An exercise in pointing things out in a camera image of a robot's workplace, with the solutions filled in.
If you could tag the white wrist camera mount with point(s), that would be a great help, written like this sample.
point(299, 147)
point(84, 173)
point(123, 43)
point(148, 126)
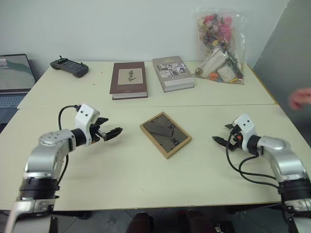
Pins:
point(246, 126)
point(85, 117)

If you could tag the dark red rounded shape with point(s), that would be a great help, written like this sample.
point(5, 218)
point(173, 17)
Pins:
point(142, 223)

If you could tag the grey laptop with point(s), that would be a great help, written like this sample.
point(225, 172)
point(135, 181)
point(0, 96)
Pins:
point(13, 77)

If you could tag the person's bare hand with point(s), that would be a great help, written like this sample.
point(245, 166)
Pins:
point(301, 98)

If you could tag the clear bag of dried flowers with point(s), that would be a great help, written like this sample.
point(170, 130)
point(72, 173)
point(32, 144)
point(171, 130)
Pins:
point(222, 48)

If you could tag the brown hardcover book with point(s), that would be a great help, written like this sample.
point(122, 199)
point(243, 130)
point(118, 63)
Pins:
point(129, 78)

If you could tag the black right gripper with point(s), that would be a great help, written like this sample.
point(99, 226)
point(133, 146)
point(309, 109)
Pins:
point(235, 142)

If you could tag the dark grey handheld controller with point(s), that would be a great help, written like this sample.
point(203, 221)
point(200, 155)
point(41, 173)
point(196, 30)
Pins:
point(69, 66)

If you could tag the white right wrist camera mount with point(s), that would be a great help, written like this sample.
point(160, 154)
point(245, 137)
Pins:
point(246, 126)

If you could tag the grey hardcover book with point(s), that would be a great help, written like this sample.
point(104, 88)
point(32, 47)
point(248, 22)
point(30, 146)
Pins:
point(173, 72)

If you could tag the wooden framed square clock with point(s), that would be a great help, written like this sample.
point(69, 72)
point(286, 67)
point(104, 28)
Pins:
point(165, 134)

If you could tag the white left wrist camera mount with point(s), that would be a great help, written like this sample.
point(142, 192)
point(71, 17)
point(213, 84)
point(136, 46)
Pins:
point(85, 117)

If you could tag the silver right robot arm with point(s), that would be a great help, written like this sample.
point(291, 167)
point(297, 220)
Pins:
point(284, 155)

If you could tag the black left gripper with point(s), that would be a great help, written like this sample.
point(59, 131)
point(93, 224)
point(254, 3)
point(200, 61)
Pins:
point(95, 136)

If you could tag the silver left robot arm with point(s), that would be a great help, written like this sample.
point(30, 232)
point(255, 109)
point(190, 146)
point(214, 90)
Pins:
point(46, 155)

